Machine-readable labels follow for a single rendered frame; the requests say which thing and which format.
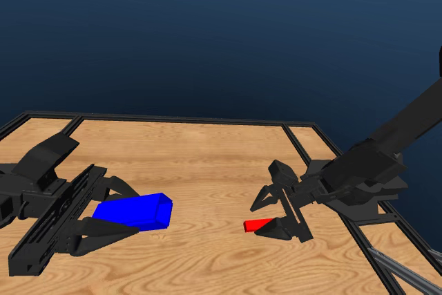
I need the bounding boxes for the blue hollow socket block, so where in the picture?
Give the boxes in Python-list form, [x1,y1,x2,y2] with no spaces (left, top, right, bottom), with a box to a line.
[92,192,173,232]

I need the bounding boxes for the thin red peg bar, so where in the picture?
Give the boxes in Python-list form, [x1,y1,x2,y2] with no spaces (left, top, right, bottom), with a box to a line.
[242,218,276,233]

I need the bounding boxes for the black table frame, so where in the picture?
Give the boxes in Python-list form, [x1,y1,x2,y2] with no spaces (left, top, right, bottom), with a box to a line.
[0,111,442,295]

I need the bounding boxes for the grey metal strut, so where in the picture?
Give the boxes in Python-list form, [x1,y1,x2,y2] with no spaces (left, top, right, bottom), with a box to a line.
[367,245,442,295]

